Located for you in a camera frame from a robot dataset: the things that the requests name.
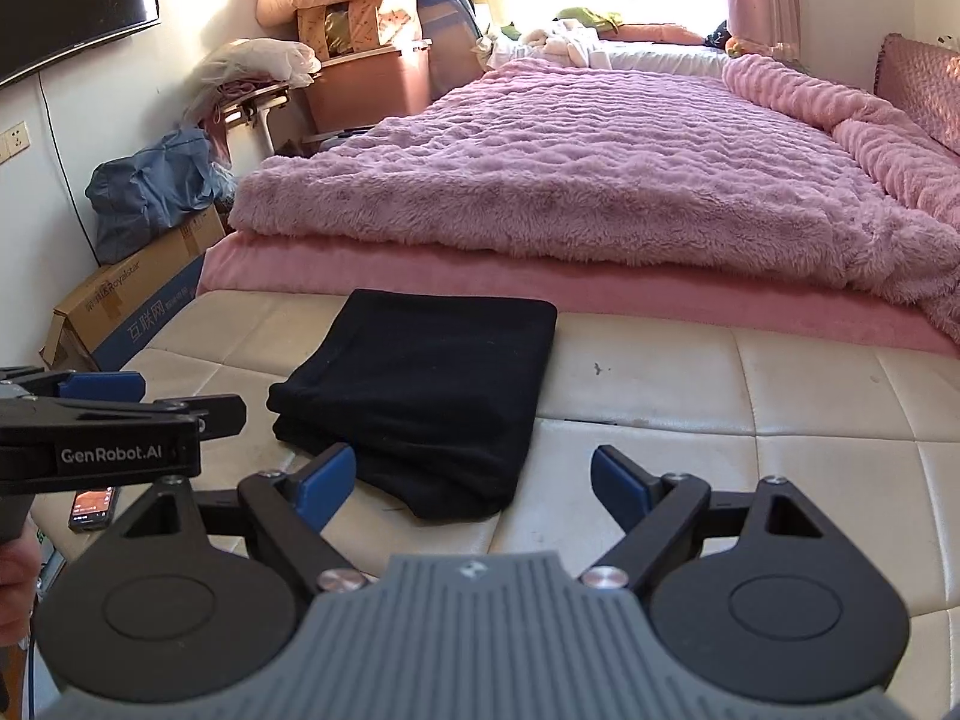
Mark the pink fluffy blanket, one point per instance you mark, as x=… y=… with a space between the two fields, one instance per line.
x=761 y=171

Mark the smartphone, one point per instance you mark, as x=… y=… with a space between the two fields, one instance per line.
x=92 y=511

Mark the white cloth pile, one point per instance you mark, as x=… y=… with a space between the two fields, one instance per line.
x=259 y=58

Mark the wall power socket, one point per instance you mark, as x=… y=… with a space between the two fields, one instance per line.
x=14 y=141

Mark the cream leather bed bench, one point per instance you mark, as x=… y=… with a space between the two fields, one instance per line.
x=482 y=620

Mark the blue bag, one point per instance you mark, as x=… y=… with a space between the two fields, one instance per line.
x=138 y=198

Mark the person left hand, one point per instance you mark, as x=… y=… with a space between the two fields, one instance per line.
x=20 y=564

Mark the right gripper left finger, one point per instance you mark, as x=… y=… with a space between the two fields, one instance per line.
x=191 y=591

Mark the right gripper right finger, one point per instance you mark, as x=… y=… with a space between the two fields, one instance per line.
x=759 y=594

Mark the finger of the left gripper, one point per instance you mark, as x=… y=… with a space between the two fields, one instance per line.
x=72 y=385

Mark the black pants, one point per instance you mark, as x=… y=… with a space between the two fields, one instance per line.
x=436 y=395

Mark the cardboard box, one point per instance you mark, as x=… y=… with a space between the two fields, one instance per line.
x=117 y=311

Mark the black wall television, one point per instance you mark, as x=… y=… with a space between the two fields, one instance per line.
x=38 y=33

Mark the pink bed sheet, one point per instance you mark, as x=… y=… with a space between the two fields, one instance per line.
x=338 y=266

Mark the pink quilted headboard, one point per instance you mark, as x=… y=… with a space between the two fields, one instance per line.
x=923 y=80

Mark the brown storage box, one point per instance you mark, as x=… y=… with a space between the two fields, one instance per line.
x=358 y=90

